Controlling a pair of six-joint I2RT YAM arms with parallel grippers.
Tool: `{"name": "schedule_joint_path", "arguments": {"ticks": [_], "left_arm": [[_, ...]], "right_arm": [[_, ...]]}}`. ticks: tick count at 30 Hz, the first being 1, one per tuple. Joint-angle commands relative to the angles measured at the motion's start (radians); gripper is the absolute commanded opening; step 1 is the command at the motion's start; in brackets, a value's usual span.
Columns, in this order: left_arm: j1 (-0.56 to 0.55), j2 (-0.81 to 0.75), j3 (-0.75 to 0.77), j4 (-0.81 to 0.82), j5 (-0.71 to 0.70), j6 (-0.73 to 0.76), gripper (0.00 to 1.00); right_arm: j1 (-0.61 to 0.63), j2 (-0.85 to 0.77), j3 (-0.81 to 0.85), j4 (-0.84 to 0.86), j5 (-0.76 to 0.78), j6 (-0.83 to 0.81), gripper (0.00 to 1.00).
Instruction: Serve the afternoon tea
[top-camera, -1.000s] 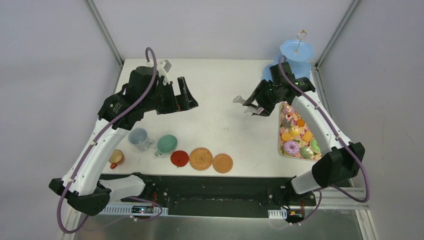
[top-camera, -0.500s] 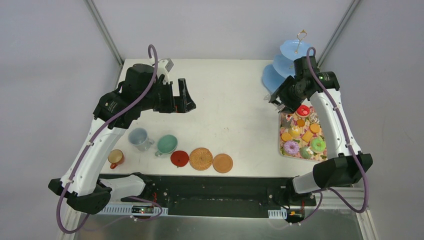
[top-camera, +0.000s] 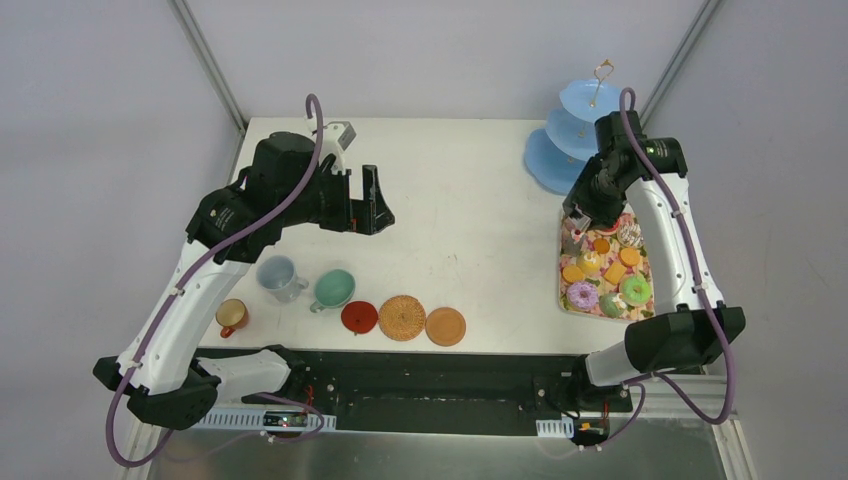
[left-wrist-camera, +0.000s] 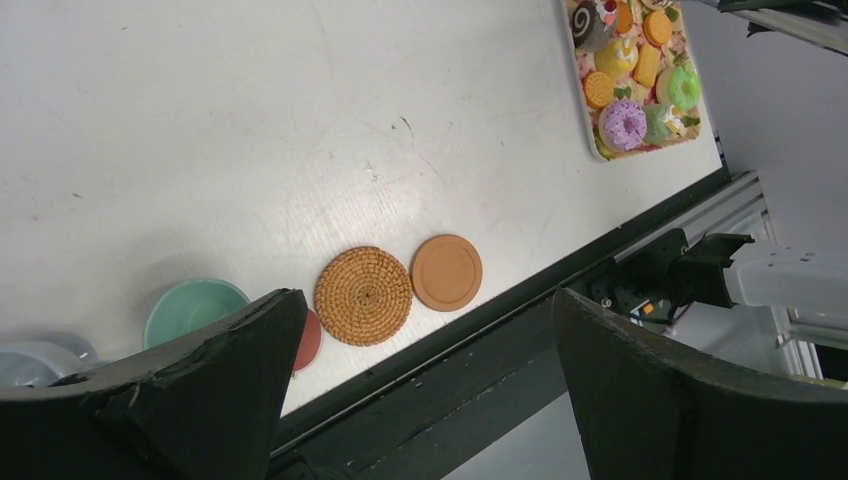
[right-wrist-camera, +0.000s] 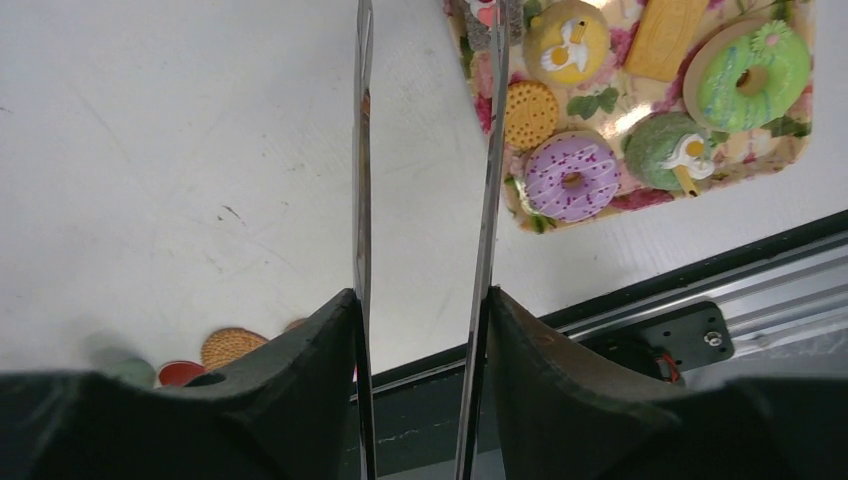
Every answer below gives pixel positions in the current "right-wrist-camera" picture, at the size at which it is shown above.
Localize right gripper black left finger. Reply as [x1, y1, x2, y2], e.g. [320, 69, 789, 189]
[1, 289, 357, 479]

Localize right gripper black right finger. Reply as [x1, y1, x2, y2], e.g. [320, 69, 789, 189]
[487, 287, 847, 479]

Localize metal tongs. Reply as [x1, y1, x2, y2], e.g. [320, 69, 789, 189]
[352, 1, 510, 479]

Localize chocolate slice cake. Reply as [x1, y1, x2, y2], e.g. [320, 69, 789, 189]
[456, 0, 524, 52]

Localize orange round coaster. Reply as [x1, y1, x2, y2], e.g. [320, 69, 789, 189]
[283, 318, 306, 332]

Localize woven rattan coaster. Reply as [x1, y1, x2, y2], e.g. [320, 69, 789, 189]
[200, 327, 268, 371]

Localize red apple coaster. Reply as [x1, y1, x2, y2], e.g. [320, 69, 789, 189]
[157, 360, 206, 387]

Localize green teacup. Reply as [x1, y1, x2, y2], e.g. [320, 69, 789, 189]
[83, 332, 156, 389]

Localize purple sprinkled donut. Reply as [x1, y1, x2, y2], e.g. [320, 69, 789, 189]
[522, 131, 621, 223]

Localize round orange biscuit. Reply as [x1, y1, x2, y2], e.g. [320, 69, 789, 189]
[504, 81, 560, 150]

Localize floral serving tray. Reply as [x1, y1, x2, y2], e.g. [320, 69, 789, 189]
[443, 1, 816, 234]

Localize green frosted donut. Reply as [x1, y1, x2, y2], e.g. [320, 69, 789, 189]
[682, 19, 812, 133]

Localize rectangular yellow biscuit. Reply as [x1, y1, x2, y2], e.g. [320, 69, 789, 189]
[624, 0, 708, 83]

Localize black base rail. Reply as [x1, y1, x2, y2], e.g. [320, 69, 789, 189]
[374, 212, 847, 479]

